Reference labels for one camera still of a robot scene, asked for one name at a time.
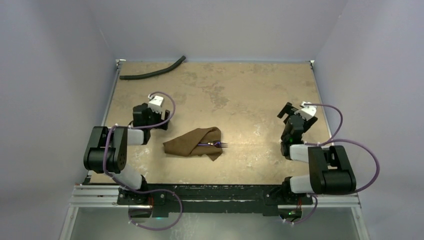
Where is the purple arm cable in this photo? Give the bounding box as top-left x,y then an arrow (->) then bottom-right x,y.
283,103 -> 381,226
102,91 -> 184,232

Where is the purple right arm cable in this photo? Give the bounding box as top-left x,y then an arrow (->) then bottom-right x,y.
283,103 -> 381,226

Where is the brown fabric napkin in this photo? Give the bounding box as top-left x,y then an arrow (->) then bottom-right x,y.
163,126 -> 223,161

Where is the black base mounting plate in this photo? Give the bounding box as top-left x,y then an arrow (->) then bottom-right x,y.
117,183 -> 313,218

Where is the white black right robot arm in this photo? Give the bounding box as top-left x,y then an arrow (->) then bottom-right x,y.
277,102 -> 357,204

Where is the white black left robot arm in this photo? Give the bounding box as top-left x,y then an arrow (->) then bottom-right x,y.
83,103 -> 172,205

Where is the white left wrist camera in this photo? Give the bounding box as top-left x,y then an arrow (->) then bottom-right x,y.
147,95 -> 164,114

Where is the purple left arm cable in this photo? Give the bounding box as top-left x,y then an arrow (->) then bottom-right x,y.
102,91 -> 184,232

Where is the aluminium extrusion rail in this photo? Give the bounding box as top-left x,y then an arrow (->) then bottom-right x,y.
69,184 -> 361,209

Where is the black foam tube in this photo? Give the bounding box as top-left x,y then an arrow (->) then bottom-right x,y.
119,55 -> 187,81

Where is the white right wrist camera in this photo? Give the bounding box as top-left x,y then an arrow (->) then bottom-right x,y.
294,101 -> 317,121

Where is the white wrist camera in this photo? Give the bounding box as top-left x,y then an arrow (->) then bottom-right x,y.
147,95 -> 164,114
294,101 -> 317,121

